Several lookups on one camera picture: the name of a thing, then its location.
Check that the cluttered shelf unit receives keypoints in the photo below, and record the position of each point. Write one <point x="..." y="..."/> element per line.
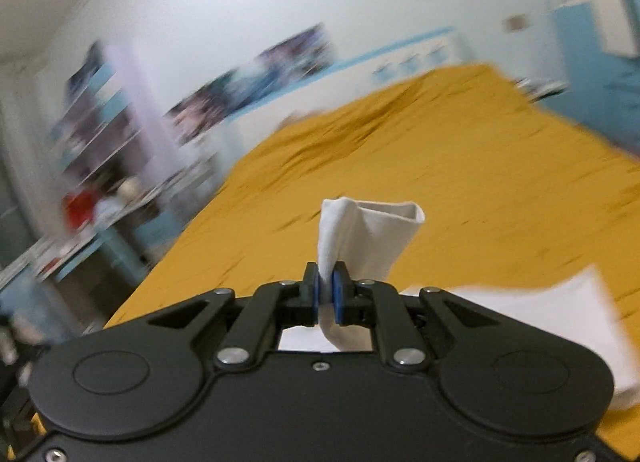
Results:
<point x="90" y="237"/>

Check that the red object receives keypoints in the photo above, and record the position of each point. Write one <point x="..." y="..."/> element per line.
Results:
<point x="80" y="211"/>

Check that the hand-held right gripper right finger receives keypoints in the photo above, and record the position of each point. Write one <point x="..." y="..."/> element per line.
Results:
<point x="340" y="296"/>

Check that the blue and white wardrobe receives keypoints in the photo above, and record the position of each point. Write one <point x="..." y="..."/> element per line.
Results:
<point x="590" y="17"/>

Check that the blue and white shelf unit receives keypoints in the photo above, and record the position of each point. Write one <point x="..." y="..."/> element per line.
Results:
<point x="95" y="117"/>

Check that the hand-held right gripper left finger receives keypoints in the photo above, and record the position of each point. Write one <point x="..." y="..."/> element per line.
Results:
<point x="316" y="294"/>

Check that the white t-shirt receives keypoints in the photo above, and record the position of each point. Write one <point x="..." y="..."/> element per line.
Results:
<point x="380" y="237"/>

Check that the wall poster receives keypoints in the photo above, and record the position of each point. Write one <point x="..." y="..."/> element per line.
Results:
<point x="215" y="102"/>
<point x="297" y="55"/>

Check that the yellow blanket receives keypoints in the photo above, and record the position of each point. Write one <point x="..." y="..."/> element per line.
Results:
<point x="475" y="167"/>

